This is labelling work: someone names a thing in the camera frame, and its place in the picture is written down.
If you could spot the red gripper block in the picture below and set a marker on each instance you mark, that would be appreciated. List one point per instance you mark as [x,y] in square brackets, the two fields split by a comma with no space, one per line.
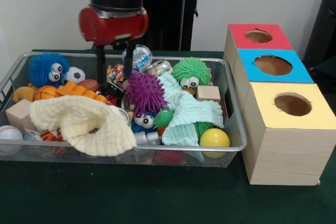
[113,27]

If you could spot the multicolour knotted rag cloth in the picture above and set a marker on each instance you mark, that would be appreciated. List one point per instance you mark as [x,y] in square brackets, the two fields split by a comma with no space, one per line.
[116,74]

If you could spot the cream knitted cloth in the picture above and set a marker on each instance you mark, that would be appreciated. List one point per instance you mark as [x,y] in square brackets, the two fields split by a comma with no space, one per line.
[78,116]

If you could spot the shallow silver mesh bin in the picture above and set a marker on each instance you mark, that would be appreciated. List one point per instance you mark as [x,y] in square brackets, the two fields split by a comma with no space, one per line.
[183,157]

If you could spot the wooden box with three holes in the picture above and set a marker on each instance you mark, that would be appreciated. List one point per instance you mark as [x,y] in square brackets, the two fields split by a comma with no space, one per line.
[288,155]

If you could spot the small soccer ball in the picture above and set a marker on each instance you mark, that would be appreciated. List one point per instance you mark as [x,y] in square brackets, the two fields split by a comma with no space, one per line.
[76,74]

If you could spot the purple spiky rubber ball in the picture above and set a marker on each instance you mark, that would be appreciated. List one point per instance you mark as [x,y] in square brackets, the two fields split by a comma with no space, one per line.
[145,93]

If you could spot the blue spiky rubber ball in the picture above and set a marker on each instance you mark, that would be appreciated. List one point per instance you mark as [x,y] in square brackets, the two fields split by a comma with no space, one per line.
[42,66]

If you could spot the green spiky ball with eyes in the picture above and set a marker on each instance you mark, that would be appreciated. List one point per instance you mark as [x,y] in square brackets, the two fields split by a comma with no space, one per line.
[190,68]

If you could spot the mint green knitted cloth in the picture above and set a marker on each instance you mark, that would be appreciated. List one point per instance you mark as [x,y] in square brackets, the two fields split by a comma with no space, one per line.
[189,108]

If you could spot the small wooden cube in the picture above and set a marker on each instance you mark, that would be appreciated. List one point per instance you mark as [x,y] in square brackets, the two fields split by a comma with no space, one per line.
[208,93]

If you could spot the yellow plastic ball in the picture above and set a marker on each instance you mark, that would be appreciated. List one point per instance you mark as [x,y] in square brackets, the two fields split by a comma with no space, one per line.
[214,137]

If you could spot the white baseball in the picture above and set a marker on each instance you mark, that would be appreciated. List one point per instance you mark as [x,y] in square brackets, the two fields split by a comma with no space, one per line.
[9,133]

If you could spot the dark green side table cloth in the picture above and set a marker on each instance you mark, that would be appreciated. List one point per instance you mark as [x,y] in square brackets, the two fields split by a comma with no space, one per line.
[328,70]

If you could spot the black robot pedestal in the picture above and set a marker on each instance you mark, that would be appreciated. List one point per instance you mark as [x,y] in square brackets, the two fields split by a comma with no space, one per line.
[168,11]

